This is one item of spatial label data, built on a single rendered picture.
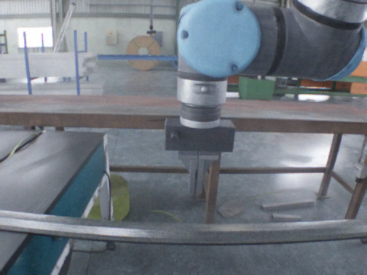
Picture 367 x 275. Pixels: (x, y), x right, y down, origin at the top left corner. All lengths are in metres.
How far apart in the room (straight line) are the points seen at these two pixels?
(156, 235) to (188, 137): 0.25
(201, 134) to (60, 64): 3.83
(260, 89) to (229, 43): 5.24
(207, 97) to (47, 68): 3.94
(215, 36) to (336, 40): 0.14
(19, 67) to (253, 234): 4.19
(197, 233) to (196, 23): 0.45
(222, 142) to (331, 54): 0.25
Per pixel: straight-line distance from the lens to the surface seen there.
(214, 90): 0.42
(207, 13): 0.28
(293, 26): 0.32
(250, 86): 5.41
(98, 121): 1.38
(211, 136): 0.46
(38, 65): 4.32
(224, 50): 0.28
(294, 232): 0.66
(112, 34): 13.36
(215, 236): 0.60
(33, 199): 0.80
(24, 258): 0.70
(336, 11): 0.31
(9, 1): 15.49
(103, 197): 1.36
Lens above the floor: 1.15
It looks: 19 degrees down
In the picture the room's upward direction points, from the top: 3 degrees clockwise
